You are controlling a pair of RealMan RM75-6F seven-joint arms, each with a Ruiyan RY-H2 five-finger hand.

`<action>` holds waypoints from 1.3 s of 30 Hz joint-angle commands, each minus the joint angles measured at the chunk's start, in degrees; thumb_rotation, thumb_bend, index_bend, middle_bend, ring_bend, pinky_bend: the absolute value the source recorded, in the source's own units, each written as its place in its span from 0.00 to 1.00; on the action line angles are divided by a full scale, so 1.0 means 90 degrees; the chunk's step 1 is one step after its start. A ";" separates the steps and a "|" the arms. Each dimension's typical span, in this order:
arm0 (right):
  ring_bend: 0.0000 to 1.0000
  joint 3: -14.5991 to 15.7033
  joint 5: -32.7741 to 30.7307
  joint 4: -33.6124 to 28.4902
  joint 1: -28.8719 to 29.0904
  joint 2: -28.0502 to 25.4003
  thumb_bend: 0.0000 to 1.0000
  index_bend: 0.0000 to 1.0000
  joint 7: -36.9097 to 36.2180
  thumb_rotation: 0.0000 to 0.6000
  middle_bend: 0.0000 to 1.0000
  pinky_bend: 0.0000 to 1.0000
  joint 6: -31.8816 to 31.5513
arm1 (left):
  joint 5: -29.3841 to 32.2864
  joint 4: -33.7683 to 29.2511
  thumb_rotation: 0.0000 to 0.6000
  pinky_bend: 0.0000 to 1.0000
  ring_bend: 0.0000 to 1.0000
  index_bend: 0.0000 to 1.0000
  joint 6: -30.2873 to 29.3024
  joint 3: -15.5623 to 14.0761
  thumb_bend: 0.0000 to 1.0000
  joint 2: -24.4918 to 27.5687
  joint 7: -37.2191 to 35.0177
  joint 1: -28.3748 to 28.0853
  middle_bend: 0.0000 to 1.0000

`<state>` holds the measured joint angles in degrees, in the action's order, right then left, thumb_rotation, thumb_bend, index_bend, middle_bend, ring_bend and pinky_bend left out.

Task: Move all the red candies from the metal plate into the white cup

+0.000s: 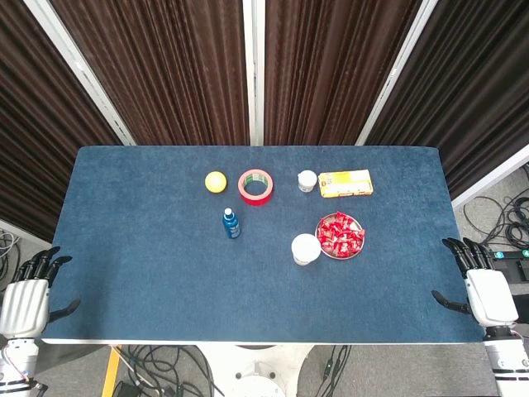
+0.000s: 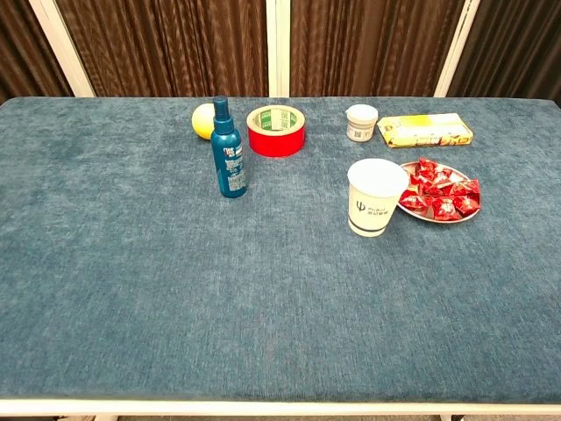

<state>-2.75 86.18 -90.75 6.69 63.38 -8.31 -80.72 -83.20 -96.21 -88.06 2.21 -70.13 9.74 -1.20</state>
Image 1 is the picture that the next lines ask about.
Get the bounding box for black floor cable bundle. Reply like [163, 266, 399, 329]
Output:
[316, 345, 352, 397]
[111, 345, 226, 397]
[461, 163, 529, 251]

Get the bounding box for yellow ball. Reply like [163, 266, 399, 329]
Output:
[204, 170, 229, 194]

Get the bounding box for white partition frame post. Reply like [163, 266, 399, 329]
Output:
[22, 0, 137, 146]
[450, 142, 529, 210]
[355, 0, 440, 146]
[0, 218, 53, 251]
[241, 0, 266, 146]

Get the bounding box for grey floor cable bundle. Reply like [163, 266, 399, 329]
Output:
[0, 231, 21, 282]

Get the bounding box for yellow snack box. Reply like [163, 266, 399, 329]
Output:
[317, 168, 375, 200]

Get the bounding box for white paper cup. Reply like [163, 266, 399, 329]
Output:
[290, 232, 322, 267]

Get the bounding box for blue spray bottle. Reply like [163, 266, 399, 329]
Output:
[222, 208, 242, 241]

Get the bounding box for blue fabric table cover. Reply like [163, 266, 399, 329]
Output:
[41, 145, 487, 344]

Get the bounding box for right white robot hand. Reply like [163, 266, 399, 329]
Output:
[431, 237, 520, 330]

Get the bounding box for round metal plate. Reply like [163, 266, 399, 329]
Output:
[314, 212, 366, 261]

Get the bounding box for red tape roll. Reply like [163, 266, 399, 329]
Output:
[237, 168, 274, 207]

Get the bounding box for black foot pedal box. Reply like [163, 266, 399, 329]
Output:
[493, 258, 529, 295]

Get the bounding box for black power adapter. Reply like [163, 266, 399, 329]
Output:
[112, 380, 140, 397]

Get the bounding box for brown pleated curtain panel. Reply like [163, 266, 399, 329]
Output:
[49, 0, 251, 146]
[264, 0, 425, 146]
[0, 0, 125, 245]
[365, 0, 529, 199]

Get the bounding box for small white jar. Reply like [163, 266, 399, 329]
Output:
[297, 170, 318, 194]

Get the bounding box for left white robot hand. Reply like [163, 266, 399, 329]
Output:
[0, 246, 82, 338]

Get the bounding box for white table pedestal base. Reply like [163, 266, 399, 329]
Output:
[193, 343, 313, 397]

